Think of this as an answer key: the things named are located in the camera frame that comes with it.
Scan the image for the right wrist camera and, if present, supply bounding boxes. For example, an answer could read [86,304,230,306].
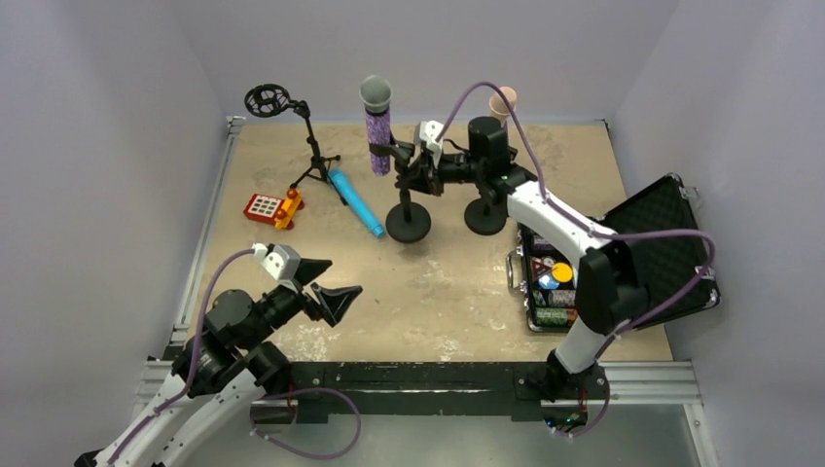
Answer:
[413,120,444,166]

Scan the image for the purple glitter microphone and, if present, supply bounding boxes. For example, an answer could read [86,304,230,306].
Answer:
[359,75,393,147]

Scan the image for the black tripod mic stand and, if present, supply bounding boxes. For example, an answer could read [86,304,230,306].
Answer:
[244,84,348,206]

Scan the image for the black round-base stand front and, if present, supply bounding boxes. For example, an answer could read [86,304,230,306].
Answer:
[464,184,507,235]

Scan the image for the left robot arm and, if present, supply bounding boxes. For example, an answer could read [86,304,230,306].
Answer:
[74,244,363,466]

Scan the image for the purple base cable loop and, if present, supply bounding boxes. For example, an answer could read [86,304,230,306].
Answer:
[249,386,364,461]

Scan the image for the black round-base stand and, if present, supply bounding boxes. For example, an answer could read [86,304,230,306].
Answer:
[464,184,507,235]
[369,138,432,243]

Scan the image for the blue plastic microphone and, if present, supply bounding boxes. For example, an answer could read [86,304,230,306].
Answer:
[329,168,386,238]

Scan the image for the green poker chip roll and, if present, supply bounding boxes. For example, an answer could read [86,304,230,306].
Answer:
[533,307,578,328]

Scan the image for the red yellow toy block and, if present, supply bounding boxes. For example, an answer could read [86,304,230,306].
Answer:
[243,189,305,231]

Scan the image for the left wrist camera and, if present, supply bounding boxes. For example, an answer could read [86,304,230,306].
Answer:
[252,243,303,293]

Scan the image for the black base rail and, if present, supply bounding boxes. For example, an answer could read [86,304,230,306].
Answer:
[138,357,700,427]

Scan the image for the pink plastic microphone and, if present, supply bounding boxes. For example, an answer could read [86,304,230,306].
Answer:
[488,87,518,126]

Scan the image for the black poker chip case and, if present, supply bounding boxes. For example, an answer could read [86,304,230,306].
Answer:
[506,173,722,334]

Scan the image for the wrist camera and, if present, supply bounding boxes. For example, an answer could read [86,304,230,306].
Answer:
[413,120,444,166]
[252,243,303,293]

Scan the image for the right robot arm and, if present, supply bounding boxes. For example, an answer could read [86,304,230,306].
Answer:
[370,117,650,400]

